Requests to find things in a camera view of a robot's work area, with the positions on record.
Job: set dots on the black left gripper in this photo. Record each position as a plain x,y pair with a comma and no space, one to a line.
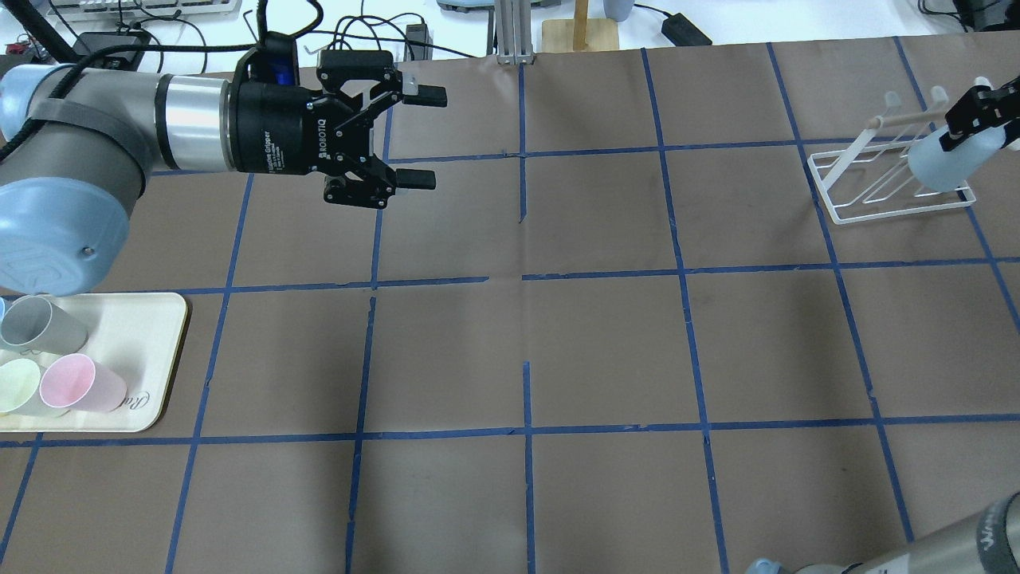
275,127

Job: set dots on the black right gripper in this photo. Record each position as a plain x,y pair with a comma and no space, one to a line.
982,109

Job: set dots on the light blue plastic cup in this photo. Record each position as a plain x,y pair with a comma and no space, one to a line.
943,171

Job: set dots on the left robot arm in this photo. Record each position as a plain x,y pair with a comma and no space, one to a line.
81,145

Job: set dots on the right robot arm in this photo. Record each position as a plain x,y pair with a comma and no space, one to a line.
986,542

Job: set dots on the wooden cup tree stand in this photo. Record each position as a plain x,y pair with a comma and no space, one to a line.
581,33

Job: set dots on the blue cup on desk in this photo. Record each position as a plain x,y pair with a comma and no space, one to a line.
618,10

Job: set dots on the pink plastic cup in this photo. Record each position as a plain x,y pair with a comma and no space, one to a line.
79,383

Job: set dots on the grey plastic cup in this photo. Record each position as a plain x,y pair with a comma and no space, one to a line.
35,324

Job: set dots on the pale green plastic cup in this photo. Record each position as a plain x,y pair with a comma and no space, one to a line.
20,390

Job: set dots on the black power adapter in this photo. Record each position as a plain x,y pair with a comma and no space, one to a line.
683,33

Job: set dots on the cream white serving tray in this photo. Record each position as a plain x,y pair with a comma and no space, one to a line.
138,336

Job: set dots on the white wire cup rack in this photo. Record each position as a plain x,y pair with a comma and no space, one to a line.
870,179

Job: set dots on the aluminium frame post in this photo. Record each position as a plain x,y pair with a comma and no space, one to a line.
513,32

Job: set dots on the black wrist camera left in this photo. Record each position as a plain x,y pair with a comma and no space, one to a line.
274,60

